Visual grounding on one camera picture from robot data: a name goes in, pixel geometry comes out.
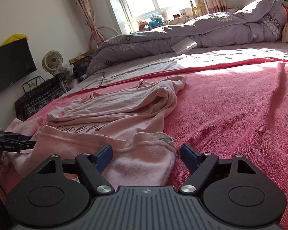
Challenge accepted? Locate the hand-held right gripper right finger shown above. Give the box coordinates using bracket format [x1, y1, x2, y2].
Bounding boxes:
[179, 143, 258, 195]

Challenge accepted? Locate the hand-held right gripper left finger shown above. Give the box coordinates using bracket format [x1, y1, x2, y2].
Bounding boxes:
[36, 144, 116, 196]

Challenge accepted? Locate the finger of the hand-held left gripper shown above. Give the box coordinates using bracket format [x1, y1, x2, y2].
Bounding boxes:
[2, 132, 32, 142]
[14, 140, 37, 152]

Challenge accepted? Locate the pink strawberry lettered shirt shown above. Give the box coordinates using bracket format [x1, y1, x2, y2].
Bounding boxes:
[5, 75, 188, 187]

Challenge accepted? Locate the patterned cloth covered table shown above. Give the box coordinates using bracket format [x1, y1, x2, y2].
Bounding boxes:
[14, 78, 69, 120]

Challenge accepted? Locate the pink towel blanket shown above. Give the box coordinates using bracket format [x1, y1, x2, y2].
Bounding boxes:
[0, 56, 288, 223]

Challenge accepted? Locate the black television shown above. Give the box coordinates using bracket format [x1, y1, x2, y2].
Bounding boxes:
[0, 38, 37, 99]

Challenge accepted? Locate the cream standing fan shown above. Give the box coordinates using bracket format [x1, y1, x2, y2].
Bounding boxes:
[42, 50, 68, 91]

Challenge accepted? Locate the yellow plastic bag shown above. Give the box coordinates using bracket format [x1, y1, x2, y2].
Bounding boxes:
[0, 34, 29, 49]

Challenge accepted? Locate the grey bed sheet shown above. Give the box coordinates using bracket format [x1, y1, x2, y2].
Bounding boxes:
[70, 42, 288, 94]

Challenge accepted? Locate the white flat box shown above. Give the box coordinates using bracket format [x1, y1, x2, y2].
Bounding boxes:
[172, 37, 198, 54]

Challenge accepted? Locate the pink hula hoop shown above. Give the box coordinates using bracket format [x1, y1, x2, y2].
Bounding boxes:
[88, 26, 123, 51]

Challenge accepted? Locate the purple floral duvet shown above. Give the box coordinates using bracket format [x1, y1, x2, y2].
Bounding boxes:
[86, 0, 288, 77]

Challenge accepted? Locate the orange plush toy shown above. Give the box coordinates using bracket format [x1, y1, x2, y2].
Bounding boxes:
[136, 19, 149, 30]

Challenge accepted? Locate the blue plush toy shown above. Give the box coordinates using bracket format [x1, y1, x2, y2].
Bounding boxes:
[147, 15, 164, 28]

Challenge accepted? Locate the white plush toy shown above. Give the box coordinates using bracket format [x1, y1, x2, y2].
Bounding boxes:
[161, 10, 170, 25]

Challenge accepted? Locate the wooden easel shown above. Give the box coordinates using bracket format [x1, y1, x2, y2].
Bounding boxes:
[190, 0, 208, 18]

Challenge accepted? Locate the black wire rack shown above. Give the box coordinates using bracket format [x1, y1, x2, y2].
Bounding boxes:
[22, 75, 48, 93]

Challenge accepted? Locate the black cable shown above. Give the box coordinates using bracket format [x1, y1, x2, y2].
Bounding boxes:
[86, 71, 108, 88]

